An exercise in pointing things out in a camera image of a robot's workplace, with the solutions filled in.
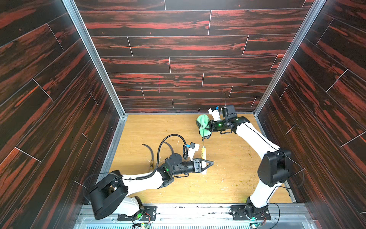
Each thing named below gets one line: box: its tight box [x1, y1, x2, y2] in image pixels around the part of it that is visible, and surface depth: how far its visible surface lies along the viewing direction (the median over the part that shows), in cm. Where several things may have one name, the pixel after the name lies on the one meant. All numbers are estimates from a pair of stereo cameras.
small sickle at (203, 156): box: [201, 145, 207, 175], surface depth 69 cm
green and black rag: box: [196, 114, 212, 142], surface depth 84 cm
